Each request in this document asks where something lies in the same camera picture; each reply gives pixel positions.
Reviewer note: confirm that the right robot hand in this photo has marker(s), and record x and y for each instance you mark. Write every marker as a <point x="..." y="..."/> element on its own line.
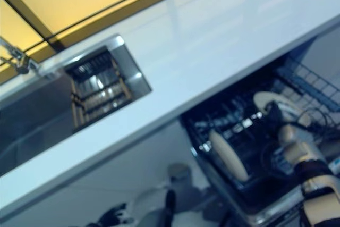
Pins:
<point x="275" y="115"/>

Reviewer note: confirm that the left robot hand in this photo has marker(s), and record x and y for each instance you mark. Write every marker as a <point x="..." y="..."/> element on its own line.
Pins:
<point x="114" y="216"/>

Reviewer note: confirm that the beige ceramic plate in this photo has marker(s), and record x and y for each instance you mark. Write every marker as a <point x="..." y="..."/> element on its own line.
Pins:
<point x="263" y="98"/>
<point x="228" y="155"/>

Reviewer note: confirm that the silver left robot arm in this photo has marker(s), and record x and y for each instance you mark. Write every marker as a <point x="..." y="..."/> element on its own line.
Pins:
<point x="180" y="173"/>

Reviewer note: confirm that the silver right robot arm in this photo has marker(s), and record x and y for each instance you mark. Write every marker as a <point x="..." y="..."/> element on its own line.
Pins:
<point x="292" y="142"/>

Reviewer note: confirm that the black tined dishwasher basket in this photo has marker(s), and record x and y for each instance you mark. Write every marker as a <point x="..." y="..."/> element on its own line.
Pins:
<point x="233" y="128"/>

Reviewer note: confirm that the open black dishwasher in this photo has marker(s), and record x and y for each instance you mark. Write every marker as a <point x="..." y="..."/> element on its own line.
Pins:
<point x="257" y="187"/>

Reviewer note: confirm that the white cabinet door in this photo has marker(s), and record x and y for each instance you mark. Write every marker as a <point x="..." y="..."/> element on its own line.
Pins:
<point x="93" y="173"/>

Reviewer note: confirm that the black dish drying rack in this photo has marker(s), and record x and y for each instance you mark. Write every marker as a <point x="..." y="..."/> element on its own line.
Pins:
<point x="101" y="96"/>

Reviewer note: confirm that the stainless steel sink basin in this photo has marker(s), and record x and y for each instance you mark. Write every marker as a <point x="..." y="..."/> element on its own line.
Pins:
<point x="32" y="110"/>

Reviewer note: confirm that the chrome gooseneck kitchen faucet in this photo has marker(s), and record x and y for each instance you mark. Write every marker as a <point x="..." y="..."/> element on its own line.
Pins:
<point x="22" y="63"/>

